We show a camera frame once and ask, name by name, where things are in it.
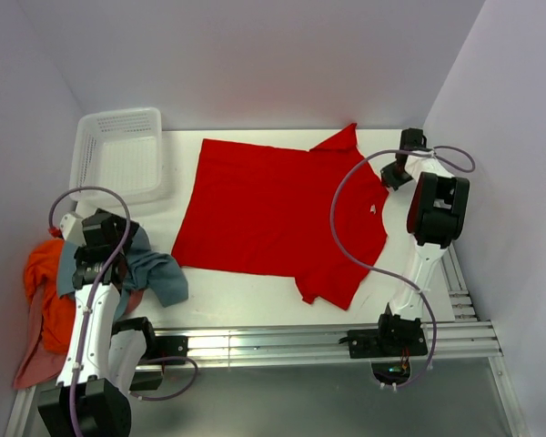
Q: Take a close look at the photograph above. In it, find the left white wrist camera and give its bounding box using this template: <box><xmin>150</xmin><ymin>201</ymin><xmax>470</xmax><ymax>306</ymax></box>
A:
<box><xmin>48</xmin><ymin>210</ymin><xmax>86</xmax><ymax>247</ymax></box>

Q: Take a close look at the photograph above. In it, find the blue grey t shirt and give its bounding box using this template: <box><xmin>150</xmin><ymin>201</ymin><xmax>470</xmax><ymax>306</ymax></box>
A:
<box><xmin>56</xmin><ymin>227</ymin><xmax>188</xmax><ymax>308</ymax></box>

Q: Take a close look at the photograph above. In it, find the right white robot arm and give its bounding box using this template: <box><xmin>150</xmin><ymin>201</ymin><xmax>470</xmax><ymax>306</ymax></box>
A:
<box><xmin>375</xmin><ymin>128</ymin><xmax>470</xmax><ymax>355</ymax></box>

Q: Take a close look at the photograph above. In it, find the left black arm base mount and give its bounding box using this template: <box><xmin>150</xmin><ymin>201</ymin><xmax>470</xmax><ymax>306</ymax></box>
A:
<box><xmin>130</xmin><ymin>335</ymin><xmax>188</xmax><ymax>392</ymax></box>

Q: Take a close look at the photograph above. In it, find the white plastic perforated basket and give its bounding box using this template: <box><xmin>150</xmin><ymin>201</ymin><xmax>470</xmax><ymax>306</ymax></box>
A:
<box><xmin>69</xmin><ymin>107</ymin><xmax>166</xmax><ymax>205</ymax></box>

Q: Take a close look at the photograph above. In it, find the orange t shirt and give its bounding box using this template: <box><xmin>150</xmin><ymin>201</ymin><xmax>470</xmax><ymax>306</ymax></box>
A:
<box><xmin>24</xmin><ymin>239</ymin><xmax>76</xmax><ymax>354</ymax></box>

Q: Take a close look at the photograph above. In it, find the aluminium front rail frame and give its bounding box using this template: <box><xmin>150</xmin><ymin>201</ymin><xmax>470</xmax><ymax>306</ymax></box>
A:
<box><xmin>4</xmin><ymin>320</ymin><xmax>504</xmax><ymax>436</ymax></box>

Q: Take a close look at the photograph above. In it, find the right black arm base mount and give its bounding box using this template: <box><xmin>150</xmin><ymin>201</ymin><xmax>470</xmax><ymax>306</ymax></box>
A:
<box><xmin>339</xmin><ymin>329</ymin><xmax>429</xmax><ymax>384</ymax></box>

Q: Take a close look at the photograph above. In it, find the pink t shirt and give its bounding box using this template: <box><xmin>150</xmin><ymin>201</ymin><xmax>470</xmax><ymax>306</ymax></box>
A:
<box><xmin>12</xmin><ymin>285</ymin><xmax>147</xmax><ymax>391</ymax></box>

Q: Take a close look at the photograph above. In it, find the aluminium right side rail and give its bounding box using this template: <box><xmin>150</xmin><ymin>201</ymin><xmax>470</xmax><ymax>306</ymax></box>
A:
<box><xmin>402</xmin><ymin>127</ymin><xmax>479</xmax><ymax>323</ymax></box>

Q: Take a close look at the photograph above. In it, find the red t shirt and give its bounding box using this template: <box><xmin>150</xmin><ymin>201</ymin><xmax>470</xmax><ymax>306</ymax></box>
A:
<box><xmin>172</xmin><ymin>126</ymin><xmax>388</xmax><ymax>310</ymax></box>

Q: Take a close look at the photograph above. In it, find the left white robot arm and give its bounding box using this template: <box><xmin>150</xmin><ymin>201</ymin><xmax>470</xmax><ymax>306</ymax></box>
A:
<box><xmin>37</xmin><ymin>209</ymin><xmax>159</xmax><ymax>436</ymax></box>

